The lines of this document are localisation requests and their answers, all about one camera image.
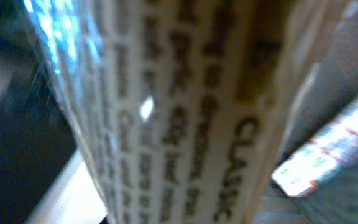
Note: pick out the orange pasta package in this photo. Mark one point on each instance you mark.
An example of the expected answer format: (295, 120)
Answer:
(178, 107)

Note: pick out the white blue tissue pack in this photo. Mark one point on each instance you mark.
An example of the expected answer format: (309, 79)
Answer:
(332, 148)

